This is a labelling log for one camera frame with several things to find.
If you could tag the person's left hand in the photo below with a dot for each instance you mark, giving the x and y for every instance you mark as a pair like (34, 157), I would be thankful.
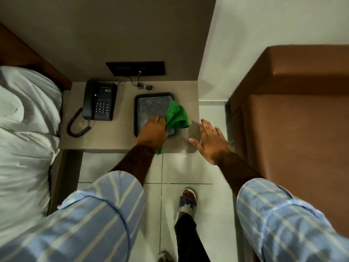
(151, 132)

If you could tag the person's right hand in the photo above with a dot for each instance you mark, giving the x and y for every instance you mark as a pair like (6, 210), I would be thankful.
(214, 145)

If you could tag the person's left fingers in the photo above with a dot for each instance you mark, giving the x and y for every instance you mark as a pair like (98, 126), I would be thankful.
(159, 121)

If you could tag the person's right thumb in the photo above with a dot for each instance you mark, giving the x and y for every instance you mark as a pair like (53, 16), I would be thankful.
(195, 143)

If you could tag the green cleaning cloth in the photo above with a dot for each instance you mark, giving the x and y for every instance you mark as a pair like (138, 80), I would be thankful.
(178, 114)

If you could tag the person's right forearm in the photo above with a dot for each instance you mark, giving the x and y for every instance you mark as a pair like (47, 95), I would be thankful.
(237, 171)

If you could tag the person's left forearm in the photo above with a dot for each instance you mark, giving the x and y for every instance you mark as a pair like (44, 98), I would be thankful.
(137, 162)

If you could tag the black rectangular tray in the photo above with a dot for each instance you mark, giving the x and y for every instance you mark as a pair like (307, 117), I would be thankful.
(150, 106)

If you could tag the grey bedside table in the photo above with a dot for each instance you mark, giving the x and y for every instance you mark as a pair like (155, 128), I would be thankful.
(122, 133)

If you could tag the black desk telephone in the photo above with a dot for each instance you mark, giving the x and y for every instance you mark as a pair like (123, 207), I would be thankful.
(102, 102)

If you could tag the white and blue sandal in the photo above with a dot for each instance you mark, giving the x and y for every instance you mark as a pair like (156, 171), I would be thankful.
(165, 257)
(186, 206)

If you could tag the black trouser leg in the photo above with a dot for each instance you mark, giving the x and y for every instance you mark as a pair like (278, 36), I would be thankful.
(190, 240)

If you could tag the brown leather sofa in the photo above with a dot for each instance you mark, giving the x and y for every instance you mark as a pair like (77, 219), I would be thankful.
(294, 120)

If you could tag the light blue striped shirt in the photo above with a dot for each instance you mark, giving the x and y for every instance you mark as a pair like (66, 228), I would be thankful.
(90, 223)

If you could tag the white pillow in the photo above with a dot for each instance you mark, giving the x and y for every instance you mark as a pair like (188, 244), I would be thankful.
(27, 98)

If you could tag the brown wooden headboard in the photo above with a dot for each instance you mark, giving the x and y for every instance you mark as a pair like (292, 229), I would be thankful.
(32, 58)

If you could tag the white bed linen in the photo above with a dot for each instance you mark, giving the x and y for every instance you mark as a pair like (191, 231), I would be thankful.
(24, 174)

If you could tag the black wall socket panel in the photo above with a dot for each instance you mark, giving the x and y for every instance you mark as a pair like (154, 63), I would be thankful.
(135, 68)

